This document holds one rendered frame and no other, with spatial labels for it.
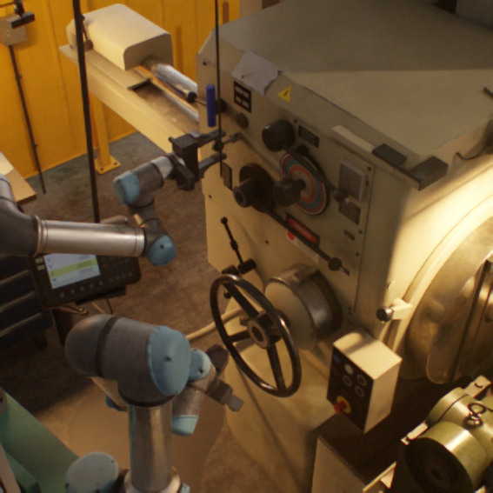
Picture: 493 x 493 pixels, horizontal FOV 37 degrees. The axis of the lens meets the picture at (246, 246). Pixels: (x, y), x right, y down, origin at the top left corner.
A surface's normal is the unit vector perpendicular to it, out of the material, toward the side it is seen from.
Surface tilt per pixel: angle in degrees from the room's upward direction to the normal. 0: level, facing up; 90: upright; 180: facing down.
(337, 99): 0
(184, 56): 90
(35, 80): 90
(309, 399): 0
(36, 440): 0
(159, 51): 90
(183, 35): 90
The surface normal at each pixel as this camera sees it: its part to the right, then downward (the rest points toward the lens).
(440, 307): -0.68, 0.04
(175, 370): 0.96, 0.07
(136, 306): 0.00, -0.73
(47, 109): 0.63, 0.52
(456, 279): -0.53, -0.24
